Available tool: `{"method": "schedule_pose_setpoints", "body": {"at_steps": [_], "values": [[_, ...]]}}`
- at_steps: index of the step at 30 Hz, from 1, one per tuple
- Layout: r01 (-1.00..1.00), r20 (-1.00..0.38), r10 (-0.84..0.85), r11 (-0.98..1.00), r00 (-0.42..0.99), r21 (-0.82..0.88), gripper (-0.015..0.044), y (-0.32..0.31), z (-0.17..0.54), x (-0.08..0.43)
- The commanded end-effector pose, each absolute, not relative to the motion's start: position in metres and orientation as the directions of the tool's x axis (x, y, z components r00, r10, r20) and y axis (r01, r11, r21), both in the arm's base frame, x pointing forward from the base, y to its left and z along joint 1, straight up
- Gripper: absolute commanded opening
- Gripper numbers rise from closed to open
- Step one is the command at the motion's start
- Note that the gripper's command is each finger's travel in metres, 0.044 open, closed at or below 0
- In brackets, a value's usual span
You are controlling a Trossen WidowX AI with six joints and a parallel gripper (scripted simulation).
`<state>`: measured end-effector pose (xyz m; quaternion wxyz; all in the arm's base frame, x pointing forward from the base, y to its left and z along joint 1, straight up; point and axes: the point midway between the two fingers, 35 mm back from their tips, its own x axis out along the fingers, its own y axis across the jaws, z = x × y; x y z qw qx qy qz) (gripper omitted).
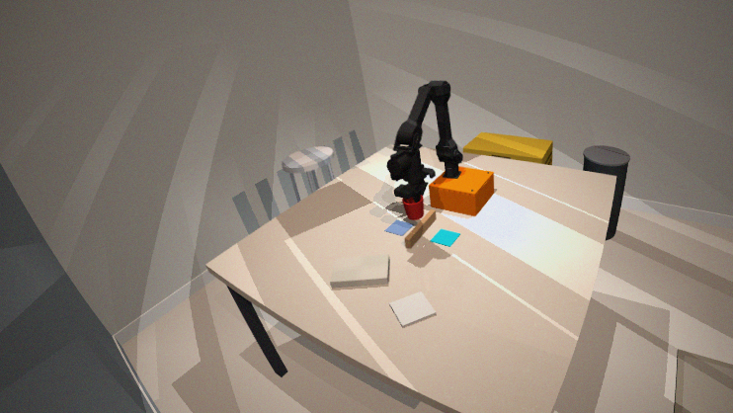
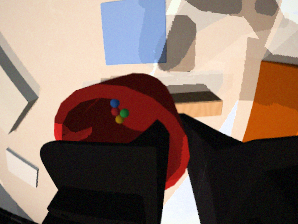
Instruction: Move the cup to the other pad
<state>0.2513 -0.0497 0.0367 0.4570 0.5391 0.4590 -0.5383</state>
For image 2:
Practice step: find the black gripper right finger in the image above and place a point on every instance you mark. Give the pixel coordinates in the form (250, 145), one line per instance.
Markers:
(223, 170)

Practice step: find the beige flat square pad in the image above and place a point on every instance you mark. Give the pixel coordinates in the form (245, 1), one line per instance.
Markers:
(22, 169)

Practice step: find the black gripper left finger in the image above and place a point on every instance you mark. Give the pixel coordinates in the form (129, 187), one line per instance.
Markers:
(139, 167)

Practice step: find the light brown wooden bar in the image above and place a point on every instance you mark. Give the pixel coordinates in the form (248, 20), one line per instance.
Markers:
(198, 104)

